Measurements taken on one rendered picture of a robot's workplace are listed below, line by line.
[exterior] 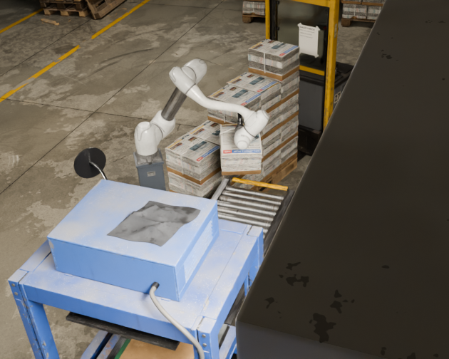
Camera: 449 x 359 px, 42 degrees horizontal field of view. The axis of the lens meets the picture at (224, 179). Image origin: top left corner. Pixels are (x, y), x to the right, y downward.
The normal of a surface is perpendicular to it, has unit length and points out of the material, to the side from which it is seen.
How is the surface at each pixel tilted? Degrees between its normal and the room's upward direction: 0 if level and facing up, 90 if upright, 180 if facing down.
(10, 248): 0
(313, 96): 90
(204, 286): 0
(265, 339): 90
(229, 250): 0
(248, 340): 90
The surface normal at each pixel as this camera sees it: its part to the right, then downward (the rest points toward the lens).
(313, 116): -0.62, 0.47
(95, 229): -0.05, -0.83
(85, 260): -0.36, 0.54
